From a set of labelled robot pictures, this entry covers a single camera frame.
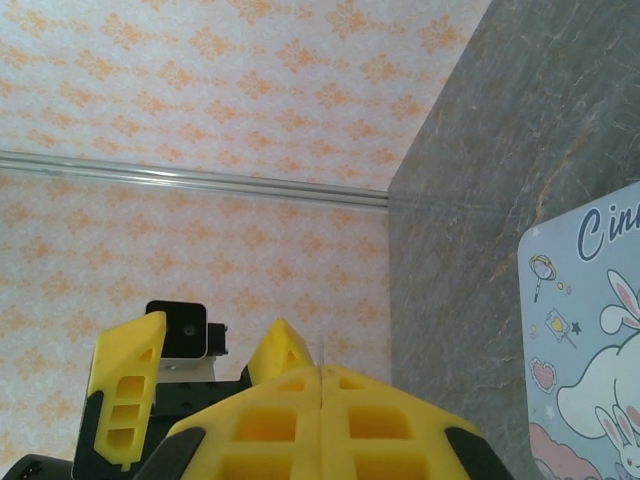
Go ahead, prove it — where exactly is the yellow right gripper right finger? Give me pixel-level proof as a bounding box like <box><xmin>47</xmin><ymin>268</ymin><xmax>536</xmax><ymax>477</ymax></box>
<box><xmin>322</xmin><ymin>364</ymin><xmax>517</xmax><ymax>480</ymax></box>

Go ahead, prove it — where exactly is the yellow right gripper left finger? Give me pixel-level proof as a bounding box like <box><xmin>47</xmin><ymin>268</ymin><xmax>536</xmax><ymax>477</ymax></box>
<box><xmin>136</xmin><ymin>367</ymin><xmax>324</xmax><ymax>480</ymax></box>

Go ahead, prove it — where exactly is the aluminium frame post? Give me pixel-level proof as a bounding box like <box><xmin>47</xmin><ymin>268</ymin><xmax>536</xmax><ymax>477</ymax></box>
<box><xmin>0</xmin><ymin>148</ymin><xmax>392</xmax><ymax>211</ymax></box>

